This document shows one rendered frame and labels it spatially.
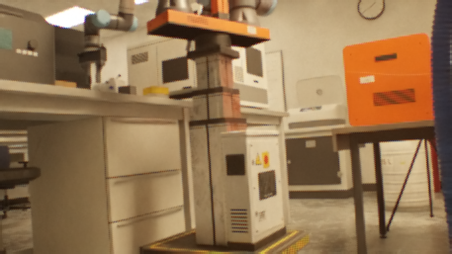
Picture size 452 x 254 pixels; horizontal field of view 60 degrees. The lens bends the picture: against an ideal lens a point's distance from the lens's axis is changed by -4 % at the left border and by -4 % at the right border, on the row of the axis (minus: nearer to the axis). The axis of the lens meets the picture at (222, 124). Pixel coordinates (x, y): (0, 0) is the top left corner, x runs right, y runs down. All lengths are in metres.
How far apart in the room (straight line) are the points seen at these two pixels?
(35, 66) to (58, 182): 0.61
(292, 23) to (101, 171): 4.40
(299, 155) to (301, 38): 1.69
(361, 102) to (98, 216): 1.38
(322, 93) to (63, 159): 3.91
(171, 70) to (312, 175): 2.51
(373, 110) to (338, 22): 3.48
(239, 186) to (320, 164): 3.34
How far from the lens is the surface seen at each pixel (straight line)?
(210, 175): 1.59
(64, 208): 1.95
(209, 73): 1.62
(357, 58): 2.21
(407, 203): 3.74
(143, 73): 2.96
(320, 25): 5.62
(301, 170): 4.83
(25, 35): 1.59
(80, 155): 1.84
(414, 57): 2.17
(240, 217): 1.47
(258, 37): 1.78
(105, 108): 1.73
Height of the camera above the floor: 0.64
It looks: 4 degrees up
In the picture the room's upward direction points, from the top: 4 degrees counter-clockwise
